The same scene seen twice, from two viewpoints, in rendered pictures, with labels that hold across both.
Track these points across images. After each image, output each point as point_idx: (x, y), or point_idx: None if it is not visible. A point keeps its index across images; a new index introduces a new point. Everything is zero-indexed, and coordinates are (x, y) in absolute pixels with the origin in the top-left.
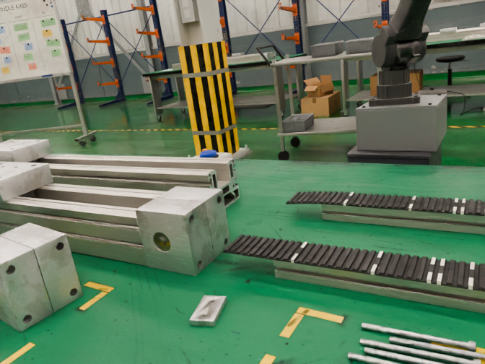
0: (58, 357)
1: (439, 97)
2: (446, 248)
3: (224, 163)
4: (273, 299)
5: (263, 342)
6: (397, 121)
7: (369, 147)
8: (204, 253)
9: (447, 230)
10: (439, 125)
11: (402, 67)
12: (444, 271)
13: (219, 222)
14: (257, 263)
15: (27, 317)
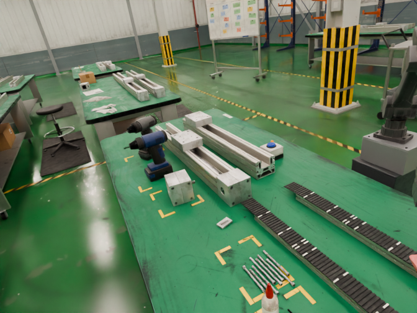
0: (179, 220)
1: None
2: (329, 235)
3: (268, 157)
4: (246, 228)
5: (231, 241)
6: (383, 151)
7: (366, 159)
8: (236, 200)
9: (340, 227)
10: (412, 160)
11: (400, 119)
12: (301, 246)
13: (246, 189)
14: None
15: (176, 202)
